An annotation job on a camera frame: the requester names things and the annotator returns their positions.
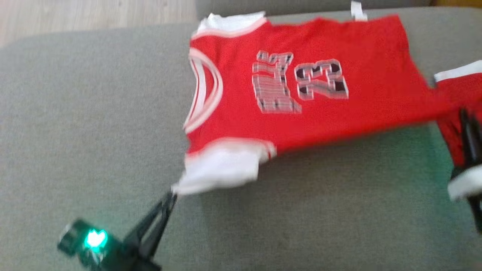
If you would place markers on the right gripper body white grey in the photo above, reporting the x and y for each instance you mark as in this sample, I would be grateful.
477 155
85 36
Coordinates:
469 182

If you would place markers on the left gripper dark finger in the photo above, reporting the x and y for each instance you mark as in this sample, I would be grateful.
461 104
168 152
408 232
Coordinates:
158 237
148 226

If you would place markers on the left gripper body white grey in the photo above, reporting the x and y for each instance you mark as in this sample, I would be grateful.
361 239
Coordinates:
98 244

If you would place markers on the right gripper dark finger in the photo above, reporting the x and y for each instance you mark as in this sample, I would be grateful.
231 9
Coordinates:
472 143

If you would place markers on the red basketball shorts white band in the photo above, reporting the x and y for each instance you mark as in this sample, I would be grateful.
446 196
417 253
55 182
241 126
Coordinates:
457 98

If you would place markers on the red basketball jersey white sleeves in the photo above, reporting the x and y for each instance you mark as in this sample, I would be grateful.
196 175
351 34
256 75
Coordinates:
369 64

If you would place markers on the large grey sofa seat cushion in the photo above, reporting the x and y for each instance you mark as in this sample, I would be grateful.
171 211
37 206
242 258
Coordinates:
94 120

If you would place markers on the small grey sofa cushion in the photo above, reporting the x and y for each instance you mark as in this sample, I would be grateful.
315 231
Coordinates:
301 5

